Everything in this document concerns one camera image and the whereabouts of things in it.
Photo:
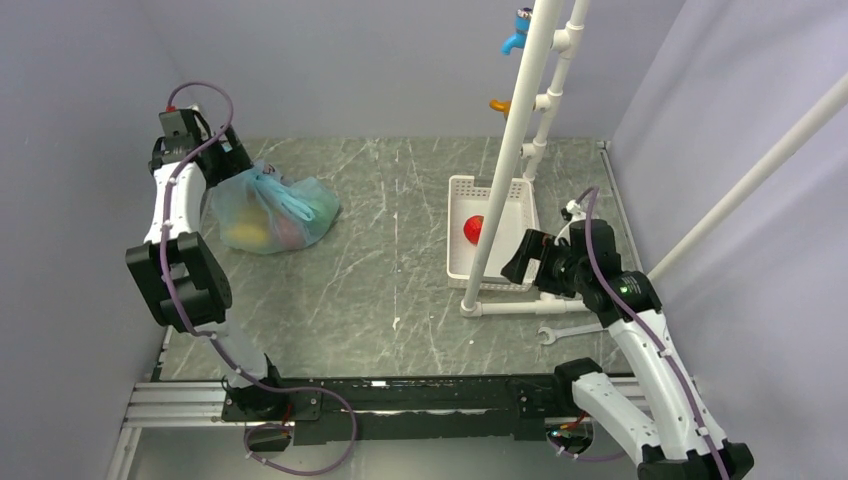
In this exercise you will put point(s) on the orange plastic faucet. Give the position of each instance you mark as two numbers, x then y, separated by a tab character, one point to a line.
502	107

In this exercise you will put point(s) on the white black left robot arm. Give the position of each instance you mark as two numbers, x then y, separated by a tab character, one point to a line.
179	278

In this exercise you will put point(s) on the white diagonal pipe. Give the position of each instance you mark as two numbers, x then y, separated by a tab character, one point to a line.
799	134

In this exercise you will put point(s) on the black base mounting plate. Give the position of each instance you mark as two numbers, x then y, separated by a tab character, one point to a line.
320	410

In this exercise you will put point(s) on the red fake fruit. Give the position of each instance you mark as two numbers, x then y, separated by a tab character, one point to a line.
472	229

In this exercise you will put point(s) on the silver open-end wrench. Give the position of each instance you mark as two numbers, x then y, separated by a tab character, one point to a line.
549	335

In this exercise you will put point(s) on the white pvc pipe rack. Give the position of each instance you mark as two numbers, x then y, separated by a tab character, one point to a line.
535	102

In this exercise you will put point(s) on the aluminium extrusion rail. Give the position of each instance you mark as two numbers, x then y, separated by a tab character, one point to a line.
175	404

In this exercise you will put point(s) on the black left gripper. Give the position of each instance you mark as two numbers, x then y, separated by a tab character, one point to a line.
234	162

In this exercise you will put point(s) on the blue plastic faucet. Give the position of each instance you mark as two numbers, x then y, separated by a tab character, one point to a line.
517	40

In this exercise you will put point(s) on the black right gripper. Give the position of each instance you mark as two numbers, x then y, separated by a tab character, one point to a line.
541	246

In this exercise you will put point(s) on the blue printed plastic bag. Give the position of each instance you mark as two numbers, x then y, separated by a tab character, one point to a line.
260	211

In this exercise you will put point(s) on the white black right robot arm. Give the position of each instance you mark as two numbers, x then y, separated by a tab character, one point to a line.
677	438

